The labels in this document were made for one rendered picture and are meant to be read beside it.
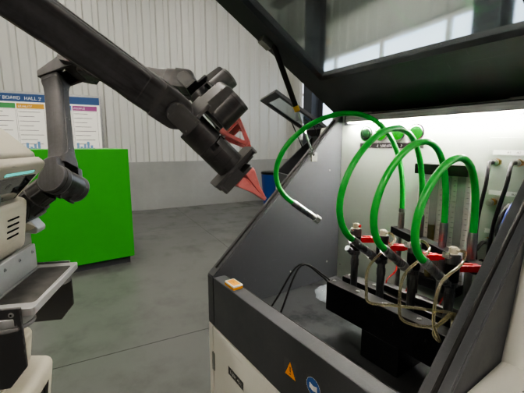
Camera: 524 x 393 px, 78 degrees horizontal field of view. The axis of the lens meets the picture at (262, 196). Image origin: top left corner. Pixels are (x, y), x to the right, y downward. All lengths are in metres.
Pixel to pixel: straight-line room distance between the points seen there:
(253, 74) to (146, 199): 3.70
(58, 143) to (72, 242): 2.93
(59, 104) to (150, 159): 6.06
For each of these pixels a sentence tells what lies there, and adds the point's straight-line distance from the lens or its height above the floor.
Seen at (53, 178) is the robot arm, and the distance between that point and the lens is 1.00.
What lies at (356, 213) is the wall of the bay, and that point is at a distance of 1.24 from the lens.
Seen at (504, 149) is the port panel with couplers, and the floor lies 1.33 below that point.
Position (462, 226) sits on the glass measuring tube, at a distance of 1.04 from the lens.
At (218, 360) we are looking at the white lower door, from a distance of 1.12.
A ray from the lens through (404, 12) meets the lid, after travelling 0.89.
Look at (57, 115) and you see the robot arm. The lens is 1.12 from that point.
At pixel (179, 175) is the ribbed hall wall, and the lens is 7.27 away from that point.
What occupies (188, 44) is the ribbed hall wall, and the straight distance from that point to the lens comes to 7.61.
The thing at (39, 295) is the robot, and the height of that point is 1.04.
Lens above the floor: 1.34
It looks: 9 degrees down
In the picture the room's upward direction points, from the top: straight up
